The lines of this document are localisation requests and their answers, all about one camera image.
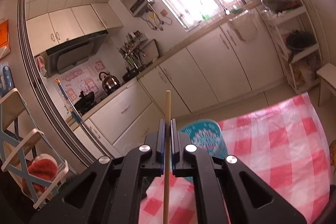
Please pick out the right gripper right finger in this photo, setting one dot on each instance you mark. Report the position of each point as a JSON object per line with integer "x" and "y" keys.
{"x": 226, "y": 190}

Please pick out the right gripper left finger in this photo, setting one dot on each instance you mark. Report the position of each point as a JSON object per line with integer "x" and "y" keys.
{"x": 110, "y": 190}

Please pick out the wooden chopstick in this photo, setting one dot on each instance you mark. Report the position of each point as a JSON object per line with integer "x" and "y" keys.
{"x": 167, "y": 159}

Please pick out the kitchen faucet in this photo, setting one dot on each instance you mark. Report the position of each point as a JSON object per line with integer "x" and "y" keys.
{"x": 227, "y": 12}

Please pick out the teal perforated plastic basket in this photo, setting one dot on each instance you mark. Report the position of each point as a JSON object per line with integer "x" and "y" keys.
{"x": 206, "y": 134}

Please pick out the red cloth item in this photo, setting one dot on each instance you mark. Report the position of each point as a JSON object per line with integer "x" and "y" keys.
{"x": 43, "y": 166}

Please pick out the pink checkered tablecloth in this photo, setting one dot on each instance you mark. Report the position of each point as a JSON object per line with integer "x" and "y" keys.
{"x": 286, "y": 146}

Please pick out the white folding rack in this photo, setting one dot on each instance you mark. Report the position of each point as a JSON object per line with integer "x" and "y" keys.
{"x": 16, "y": 151}

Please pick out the black wok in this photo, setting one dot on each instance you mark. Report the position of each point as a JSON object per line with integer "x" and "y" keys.
{"x": 85, "y": 103}

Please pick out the copper kettle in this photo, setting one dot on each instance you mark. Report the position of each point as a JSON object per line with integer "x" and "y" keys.
{"x": 110, "y": 83}

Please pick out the black range hood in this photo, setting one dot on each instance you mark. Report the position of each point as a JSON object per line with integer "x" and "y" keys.
{"x": 71, "y": 53}

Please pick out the wooden stool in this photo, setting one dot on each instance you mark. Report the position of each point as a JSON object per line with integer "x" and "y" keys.
{"x": 327, "y": 87}

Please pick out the white storage shelf rack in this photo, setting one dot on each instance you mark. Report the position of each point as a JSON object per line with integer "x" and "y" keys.
{"x": 301, "y": 73}

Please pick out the black pan on shelf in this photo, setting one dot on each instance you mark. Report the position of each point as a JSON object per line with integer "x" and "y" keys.
{"x": 298, "y": 41}

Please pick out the plastic bag on cabinet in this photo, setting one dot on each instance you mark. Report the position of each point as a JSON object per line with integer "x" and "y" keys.
{"x": 244, "y": 26}

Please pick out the blue mop handle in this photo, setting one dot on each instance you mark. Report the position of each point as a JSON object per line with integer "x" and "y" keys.
{"x": 78, "y": 119}

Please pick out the utensil rack on wall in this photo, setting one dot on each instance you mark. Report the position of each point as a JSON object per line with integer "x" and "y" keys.
{"x": 131, "y": 51}

